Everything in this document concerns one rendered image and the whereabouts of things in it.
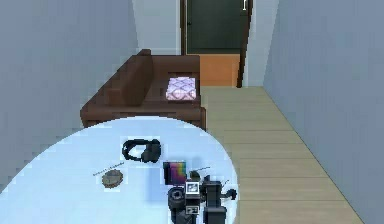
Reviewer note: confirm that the brown open room door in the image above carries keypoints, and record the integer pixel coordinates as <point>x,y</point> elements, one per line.
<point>244,46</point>

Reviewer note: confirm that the black headphones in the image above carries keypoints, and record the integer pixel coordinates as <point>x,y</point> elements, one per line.
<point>151,151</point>

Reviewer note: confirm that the white round table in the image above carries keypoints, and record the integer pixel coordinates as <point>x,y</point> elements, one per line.
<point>66,200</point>

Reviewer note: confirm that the pink patterned pillow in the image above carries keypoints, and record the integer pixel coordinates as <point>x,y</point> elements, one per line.
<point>181,88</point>

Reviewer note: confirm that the brown round disc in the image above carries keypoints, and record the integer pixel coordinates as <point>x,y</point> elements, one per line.
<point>112,179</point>

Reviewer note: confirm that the brown sofa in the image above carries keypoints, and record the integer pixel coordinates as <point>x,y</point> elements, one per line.
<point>133,83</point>

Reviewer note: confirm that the black eyeglasses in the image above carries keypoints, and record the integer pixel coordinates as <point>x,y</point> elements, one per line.
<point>194,174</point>

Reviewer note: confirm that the dark green room door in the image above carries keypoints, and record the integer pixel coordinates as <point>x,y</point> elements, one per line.
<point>215,26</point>

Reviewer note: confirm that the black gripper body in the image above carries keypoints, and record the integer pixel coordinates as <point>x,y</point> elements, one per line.
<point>176,199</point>

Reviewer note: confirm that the rainbow coloured black box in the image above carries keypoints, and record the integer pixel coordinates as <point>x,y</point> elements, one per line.
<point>175,172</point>

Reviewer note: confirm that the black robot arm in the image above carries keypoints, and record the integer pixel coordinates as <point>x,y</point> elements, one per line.
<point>213,196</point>

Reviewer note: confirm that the thin dark pencil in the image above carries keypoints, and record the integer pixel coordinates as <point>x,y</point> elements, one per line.
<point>108,168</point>

